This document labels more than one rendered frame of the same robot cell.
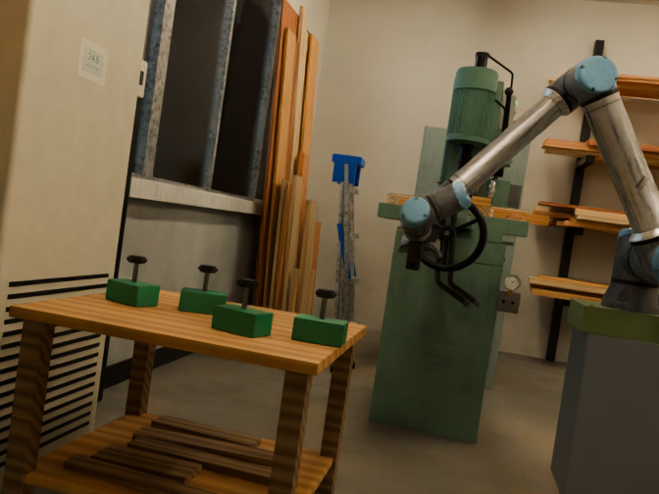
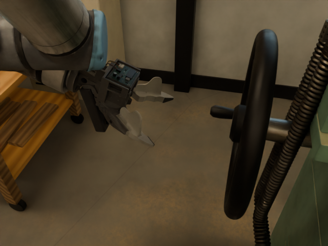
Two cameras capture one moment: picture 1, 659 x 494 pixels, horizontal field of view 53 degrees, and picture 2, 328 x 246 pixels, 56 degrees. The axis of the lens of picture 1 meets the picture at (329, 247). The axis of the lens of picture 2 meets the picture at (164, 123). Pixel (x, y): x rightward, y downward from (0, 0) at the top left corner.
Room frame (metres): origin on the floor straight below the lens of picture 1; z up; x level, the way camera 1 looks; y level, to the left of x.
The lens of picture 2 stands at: (2.33, -0.79, 1.13)
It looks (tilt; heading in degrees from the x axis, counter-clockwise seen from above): 42 degrees down; 91
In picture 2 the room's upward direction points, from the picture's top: straight up
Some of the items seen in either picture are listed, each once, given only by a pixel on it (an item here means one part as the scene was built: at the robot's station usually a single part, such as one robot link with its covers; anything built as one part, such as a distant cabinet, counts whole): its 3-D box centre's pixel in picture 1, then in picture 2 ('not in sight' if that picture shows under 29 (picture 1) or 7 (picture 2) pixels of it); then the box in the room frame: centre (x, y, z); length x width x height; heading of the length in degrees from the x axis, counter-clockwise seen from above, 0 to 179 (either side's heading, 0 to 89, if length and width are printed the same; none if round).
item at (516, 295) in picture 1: (509, 301); not in sight; (2.59, -0.73, 0.58); 0.12 x 0.08 x 0.08; 166
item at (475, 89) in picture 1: (472, 108); not in sight; (2.79, -0.51, 1.35); 0.18 x 0.18 x 0.31
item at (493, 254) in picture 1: (453, 247); not in sight; (2.91, -0.54, 0.76); 0.57 x 0.45 x 0.09; 166
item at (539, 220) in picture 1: (472, 211); not in sight; (2.77, -0.57, 0.92); 0.62 x 0.02 x 0.04; 76
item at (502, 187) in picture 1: (498, 193); not in sight; (2.93, -0.71, 1.02); 0.09 x 0.07 x 0.12; 76
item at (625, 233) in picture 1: (639, 255); not in sight; (2.21, -1.04, 0.83); 0.17 x 0.15 x 0.18; 0
